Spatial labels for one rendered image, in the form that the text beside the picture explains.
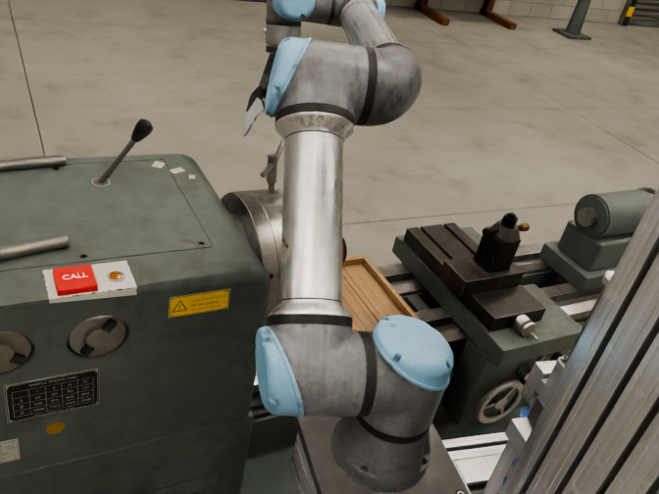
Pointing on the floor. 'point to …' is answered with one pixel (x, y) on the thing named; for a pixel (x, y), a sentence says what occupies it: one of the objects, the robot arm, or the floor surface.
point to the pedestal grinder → (576, 22)
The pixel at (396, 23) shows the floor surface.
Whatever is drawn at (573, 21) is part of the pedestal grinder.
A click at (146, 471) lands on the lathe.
